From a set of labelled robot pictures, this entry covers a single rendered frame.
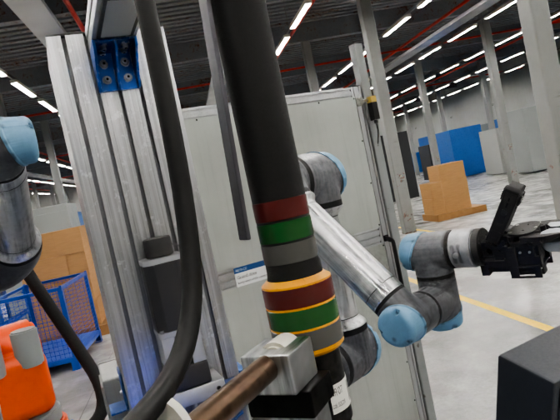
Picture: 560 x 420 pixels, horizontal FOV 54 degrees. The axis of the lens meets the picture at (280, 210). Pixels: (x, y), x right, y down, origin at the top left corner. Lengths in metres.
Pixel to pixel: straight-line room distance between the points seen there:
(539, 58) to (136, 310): 6.36
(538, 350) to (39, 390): 3.66
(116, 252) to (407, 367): 1.89
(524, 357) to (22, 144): 0.89
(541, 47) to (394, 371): 5.12
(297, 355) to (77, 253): 8.08
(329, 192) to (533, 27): 6.11
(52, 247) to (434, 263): 7.58
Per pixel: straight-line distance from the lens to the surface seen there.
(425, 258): 1.10
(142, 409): 0.22
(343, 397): 0.35
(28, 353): 4.22
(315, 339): 0.32
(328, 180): 1.22
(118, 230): 1.22
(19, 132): 0.89
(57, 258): 8.39
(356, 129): 2.62
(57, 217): 10.94
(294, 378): 0.29
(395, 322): 0.99
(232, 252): 2.26
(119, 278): 1.24
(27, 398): 4.30
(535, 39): 7.18
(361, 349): 1.28
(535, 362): 1.06
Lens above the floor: 1.64
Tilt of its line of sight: 3 degrees down
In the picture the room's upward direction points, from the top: 12 degrees counter-clockwise
